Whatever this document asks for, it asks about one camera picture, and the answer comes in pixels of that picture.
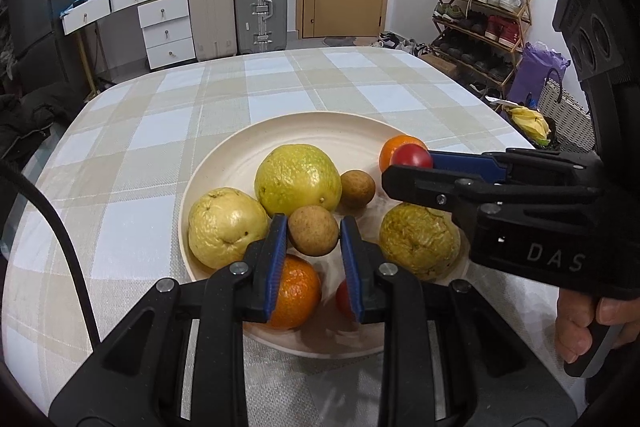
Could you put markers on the pile of loose shoes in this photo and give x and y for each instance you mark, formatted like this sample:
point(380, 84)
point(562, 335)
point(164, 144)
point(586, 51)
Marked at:
point(402, 43)

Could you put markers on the small cardboard box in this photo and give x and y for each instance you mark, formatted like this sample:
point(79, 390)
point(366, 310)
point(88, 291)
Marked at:
point(440, 64)

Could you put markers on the red tomato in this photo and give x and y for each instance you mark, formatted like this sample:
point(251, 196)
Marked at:
point(412, 155)
point(344, 299)

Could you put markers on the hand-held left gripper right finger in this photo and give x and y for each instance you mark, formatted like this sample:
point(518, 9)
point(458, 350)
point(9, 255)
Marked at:
point(352, 267)

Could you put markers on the white desk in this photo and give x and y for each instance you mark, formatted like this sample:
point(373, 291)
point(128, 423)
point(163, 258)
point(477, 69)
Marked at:
point(100, 9)

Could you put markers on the orange tangerine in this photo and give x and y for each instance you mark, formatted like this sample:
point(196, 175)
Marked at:
point(300, 294)
point(399, 140)

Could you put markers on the person's right hand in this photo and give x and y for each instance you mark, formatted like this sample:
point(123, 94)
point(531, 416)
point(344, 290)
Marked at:
point(572, 322)

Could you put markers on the cream round plate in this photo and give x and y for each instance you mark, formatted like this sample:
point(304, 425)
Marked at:
point(320, 132)

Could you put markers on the white drawer cabinet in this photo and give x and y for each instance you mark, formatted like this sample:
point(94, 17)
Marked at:
point(167, 32)

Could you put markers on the wrinkled yellow passion fruit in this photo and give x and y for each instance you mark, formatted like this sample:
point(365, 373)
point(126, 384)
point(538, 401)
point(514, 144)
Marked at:
point(417, 237)

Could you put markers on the purple bag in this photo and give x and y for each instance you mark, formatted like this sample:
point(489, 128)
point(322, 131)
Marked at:
point(537, 72)

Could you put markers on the yellow guava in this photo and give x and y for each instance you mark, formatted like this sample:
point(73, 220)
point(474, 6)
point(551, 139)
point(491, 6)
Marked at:
point(297, 179)
point(225, 227)

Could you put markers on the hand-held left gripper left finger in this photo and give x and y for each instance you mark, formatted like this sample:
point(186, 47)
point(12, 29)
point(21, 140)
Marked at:
point(274, 267)

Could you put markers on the woven basket bag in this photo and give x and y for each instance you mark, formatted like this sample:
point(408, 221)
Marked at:
point(565, 117)

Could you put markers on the grey doormat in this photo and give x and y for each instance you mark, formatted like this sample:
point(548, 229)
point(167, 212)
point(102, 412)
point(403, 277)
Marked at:
point(350, 41)

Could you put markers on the beige suitcase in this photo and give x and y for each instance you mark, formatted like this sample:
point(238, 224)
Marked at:
point(212, 9)

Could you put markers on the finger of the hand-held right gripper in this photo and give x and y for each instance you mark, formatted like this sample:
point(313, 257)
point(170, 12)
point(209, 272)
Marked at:
point(425, 187)
point(460, 163)

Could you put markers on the bunch of bananas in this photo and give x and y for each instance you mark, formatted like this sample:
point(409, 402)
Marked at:
point(530, 122)

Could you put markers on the silver suitcase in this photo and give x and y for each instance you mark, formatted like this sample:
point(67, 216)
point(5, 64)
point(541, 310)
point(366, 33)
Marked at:
point(260, 7)

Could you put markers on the small brown kiwi fruit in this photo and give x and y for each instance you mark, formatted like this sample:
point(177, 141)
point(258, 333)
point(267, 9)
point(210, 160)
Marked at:
point(357, 188)

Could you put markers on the black jacket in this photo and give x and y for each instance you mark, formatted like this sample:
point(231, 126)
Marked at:
point(30, 117)

